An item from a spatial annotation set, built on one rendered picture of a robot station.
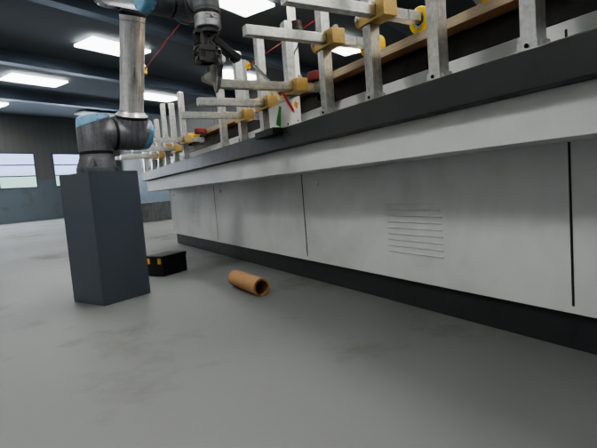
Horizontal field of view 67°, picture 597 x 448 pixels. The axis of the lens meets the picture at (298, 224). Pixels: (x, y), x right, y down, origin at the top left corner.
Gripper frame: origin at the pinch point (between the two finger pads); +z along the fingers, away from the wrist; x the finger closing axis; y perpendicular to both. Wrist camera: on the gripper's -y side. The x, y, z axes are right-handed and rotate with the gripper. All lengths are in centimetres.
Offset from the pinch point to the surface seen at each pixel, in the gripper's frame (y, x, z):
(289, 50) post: -30.9, -2.5, -17.0
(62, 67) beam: -3, -878, -234
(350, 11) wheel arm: -20, 51, -11
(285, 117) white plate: -29.3, -5.8, 8.3
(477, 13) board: -46, 72, -6
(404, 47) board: -46, 45, -6
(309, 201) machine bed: -52, -29, 43
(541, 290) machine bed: -53, 83, 67
